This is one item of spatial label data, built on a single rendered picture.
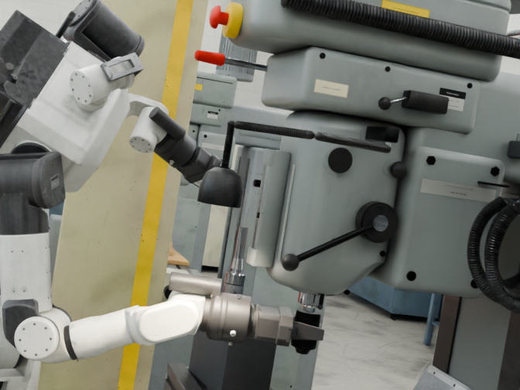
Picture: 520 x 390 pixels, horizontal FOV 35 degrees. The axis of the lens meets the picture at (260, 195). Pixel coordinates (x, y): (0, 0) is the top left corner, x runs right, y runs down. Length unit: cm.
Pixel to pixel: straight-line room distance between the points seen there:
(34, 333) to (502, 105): 93
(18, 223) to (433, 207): 74
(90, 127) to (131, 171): 153
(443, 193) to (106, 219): 190
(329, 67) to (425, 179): 26
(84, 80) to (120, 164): 161
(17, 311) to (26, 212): 18
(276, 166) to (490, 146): 39
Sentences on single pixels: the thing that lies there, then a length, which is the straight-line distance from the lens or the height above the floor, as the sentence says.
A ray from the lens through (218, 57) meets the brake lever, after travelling 154.
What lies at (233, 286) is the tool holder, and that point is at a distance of 197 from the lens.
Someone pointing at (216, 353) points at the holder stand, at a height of 107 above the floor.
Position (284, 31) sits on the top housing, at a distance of 135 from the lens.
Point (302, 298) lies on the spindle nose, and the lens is 152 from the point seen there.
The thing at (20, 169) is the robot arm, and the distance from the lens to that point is 153.
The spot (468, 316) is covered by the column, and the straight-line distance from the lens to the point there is 175.
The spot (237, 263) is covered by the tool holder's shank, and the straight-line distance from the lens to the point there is 197.
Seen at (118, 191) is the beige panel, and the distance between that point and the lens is 316.
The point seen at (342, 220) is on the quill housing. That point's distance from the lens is 143.
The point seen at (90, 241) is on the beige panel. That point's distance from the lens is 317.
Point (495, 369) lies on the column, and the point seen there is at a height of 120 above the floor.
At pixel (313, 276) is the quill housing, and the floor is 134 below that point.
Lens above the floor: 154
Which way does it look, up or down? 3 degrees down
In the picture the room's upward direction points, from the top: 9 degrees clockwise
